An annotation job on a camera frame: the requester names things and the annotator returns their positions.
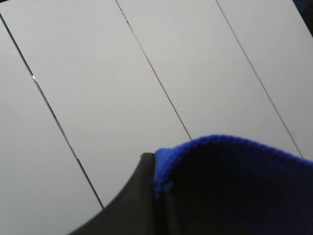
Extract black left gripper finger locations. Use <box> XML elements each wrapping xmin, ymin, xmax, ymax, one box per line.
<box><xmin>70</xmin><ymin>153</ymin><xmax>168</xmax><ymax>235</ymax></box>

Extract blue microfibre towel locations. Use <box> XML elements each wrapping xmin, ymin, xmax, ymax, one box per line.
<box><xmin>153</xmin><ymin>135</ymin><xmax>313</xmax><ymax>235</ymax></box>

